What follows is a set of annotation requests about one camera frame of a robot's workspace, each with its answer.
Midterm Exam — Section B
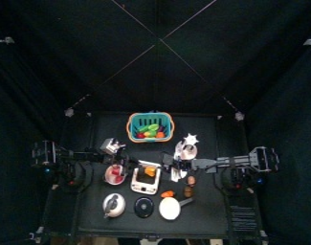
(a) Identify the white frying pan grey handle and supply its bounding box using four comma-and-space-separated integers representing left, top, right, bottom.
158, 196, 196, 221

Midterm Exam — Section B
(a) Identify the black round lid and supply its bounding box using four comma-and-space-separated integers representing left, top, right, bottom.
134, 196, 155, 219

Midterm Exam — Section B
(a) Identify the orange toy food piece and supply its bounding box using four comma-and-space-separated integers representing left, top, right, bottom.
143, 167, 158, 178

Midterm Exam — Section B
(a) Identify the green toy vegetable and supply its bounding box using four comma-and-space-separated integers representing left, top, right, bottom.
138, 123, 160, 134

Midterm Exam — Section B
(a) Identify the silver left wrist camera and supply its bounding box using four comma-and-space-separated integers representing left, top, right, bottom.
99, 137, 127, 157

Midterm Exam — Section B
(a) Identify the red bowl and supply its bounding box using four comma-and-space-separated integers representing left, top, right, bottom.
103, 164, 127, 187

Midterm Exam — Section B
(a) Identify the brown toy potato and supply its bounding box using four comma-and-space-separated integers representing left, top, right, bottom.
183, 186, 195, 199

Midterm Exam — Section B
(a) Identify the teal basket with orange rim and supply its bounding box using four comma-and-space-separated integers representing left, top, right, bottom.
126, 111, 175, 144

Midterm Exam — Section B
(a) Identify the white toy kitchen scale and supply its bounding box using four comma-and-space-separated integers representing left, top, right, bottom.
130, 160, 163, 196

